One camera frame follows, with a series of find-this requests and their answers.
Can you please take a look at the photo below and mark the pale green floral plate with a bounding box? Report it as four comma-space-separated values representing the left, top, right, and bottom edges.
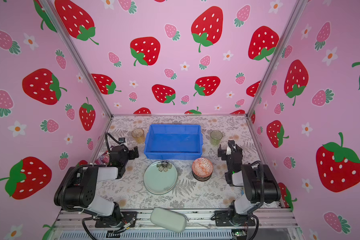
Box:
143, 161, 178, 195

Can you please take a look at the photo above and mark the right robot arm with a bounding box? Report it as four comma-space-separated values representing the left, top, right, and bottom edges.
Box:
214, 140, 281, 227

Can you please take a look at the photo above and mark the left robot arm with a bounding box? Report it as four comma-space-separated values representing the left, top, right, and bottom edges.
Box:
54, 145, 139, 230

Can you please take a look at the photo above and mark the blue plastic bin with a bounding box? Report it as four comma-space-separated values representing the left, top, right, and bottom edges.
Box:
144, 124, 203, 160

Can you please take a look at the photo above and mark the purple snack packet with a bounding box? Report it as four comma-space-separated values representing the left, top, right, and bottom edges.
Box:
95, 152, 110, 165

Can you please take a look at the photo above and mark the green glass cup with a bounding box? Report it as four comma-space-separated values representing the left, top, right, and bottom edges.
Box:
210, 130, 223, 146

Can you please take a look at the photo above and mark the amber glass cup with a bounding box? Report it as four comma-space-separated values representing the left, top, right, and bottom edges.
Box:
132, 128, 145, 144

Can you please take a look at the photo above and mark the red patterned bowl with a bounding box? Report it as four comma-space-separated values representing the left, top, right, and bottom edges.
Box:
192, 158, 214, 177

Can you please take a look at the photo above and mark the dark bottom bowl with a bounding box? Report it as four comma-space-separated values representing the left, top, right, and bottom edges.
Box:
192, 173, 212, 182

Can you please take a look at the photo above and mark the grey-green pouch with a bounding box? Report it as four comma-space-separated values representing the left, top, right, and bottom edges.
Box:
150, 208, 187, 233

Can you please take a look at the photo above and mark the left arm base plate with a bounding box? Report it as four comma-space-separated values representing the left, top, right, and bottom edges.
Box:
95, 211, 138, 228

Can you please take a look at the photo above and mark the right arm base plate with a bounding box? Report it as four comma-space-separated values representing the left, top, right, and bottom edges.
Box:
211, 210, 256, 227

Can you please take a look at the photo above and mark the aluminium front rail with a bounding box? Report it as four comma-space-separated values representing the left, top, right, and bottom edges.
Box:
53, 208, 299, 233

